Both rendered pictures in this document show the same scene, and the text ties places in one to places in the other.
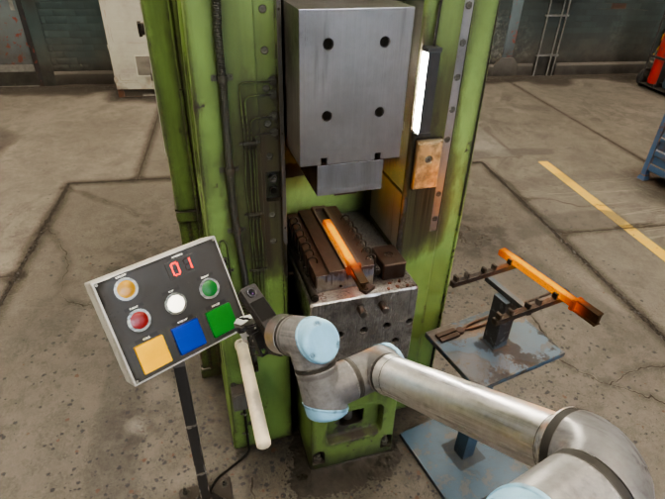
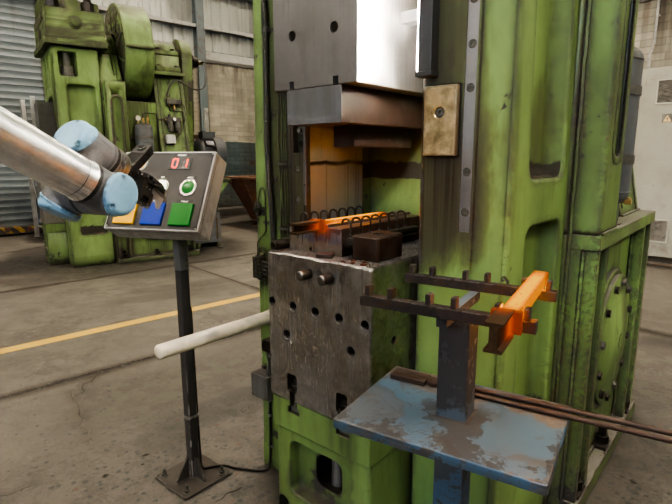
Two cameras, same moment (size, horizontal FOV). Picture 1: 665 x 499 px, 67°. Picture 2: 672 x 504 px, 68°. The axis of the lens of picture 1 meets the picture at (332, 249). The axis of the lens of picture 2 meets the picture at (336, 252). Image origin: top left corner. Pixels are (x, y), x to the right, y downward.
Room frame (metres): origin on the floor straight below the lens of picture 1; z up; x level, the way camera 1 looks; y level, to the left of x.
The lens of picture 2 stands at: (0.65, -1.27, 1.18)
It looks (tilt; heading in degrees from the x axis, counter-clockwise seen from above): 11 degrees down; 59
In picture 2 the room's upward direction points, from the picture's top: straight up
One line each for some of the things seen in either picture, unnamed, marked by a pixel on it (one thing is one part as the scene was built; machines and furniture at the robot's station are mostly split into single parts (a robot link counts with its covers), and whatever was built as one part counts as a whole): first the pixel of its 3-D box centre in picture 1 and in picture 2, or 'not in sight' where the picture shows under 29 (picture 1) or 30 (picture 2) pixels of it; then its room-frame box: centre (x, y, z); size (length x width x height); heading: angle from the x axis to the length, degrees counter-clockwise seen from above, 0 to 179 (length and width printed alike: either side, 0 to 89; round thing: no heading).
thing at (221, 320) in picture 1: (221, 320); (181, 215); (1.04, 0.30, 1.01); 0.07 x 0.05 x 0.07; 133
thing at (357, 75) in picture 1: (344, 70); (373, 20); (1.53, -0.02, 1.56); 0.42 x 0.39 x 0.40; 18
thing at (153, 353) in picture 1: (152, 353); (126, 213); (0.91, 0.45, 1.01); 0.07 x 0.05 x 0.07; 133
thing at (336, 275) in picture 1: (327, 244); (359, 229); (1.52, 0.02, 0.96); 0.42 x 0.20 x 0.09; 18
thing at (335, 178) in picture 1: (329, 149); (360, 111); (1.52, 0.02, 1.32); 0.42 x 0.20 x 0.10; 18
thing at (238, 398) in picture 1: (242, 395); (265, 383); (1.32, 0.33, 0.36); 0.09 x 0.07 x 0.12; 108
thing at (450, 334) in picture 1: (501, 315); (527, 403); (1.48, -0.66, 0.68); 0.60 x 0.04 x 0.01; 118
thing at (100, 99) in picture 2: not in sight; (136, 134); (1.81, 5.28, 1.45); 2.18 x 1.23 x 2.89; 11
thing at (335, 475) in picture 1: (338, 462); not in sight; (1.28, -0.06, 0.01); 0.58 x 0.39 x 0.01; 108
